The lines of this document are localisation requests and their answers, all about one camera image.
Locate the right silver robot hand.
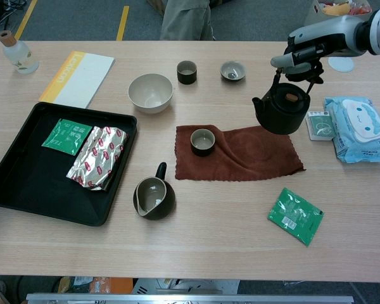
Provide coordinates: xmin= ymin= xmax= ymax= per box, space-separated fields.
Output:
xmin=270 ymin=15 xmax=367 ymax=84

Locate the black teapot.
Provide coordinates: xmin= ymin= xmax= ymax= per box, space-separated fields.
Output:
xmin=251 ymin=68 xmax=324 ymax=136

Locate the white storage bin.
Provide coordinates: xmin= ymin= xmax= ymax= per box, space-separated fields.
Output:
xmin=303 ymin=0 xmax=373 ymax=32

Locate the round white table grommet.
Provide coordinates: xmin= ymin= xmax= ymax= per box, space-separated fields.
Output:
xmin=328 ymin=56 xmax=355 ymax=73

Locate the small green white box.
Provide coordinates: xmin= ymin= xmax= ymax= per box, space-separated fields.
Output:
xmin=305 ymin=110 xmax=334 ymax=141

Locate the small rounded teacup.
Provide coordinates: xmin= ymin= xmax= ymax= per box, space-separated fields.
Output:
xmin=220 ymin=60 xmax=246 ymax=84

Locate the blue wet wipes pack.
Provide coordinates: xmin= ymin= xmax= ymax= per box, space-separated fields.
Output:
xmin=323 ymin=96 xmax=380 ymax=164

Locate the person in khaki trousers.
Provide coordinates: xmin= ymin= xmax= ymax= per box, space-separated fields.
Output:
xmin=159 ymin=0 xmax=215 ymax=41

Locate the brown tea cloth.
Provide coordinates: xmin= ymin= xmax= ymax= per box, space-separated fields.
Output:
xmin=174 ymin=124 xmax=307 ymax=182

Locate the dark cylindrical teacup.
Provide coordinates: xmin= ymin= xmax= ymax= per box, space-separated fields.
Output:
xmin=176 ymin=60 xmax=198 ymax=85
xmin=189 ymin=127 xmax=216 ymax=157

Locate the beige bowl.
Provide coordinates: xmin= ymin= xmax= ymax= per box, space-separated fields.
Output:
xmin=128 ymin=73 xmax=174 ymax=115

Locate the green tea packet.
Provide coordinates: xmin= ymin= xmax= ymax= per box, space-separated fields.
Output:
xmin=267 ymin=187 xmax=325 ymax=248
xmin=41 ymin=118 xmax=93 ymax=156

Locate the dark ceramic pitcher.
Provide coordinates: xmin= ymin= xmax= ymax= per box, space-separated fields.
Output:
xmin=132 ymin=161 xmax=177 ymax=222

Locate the yellow white Lexicon book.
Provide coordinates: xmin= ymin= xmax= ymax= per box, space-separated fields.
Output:
xmin=38 ymin=50 xmax=116 ymax=110

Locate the silver foil packet red print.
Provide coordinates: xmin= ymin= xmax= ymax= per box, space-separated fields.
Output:
xmin=65 ymin=125 xmax=129 ymax=192

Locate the glass bottle wooden cap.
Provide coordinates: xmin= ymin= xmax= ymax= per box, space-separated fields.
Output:
xmin=0 ymin=30 xmax=40 ymax=75

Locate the black square tray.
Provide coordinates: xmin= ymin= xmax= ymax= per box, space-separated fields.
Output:
xmin=0 ymin=101 xmax=138 ymax=227

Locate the orange box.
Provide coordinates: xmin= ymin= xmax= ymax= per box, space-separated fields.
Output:
xmin=90 ymin=277 xmax=134 ymax=295

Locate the aluminium rail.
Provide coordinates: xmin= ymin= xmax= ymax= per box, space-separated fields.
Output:
xmin=25 ymin=293 xmax=355 ymax=304

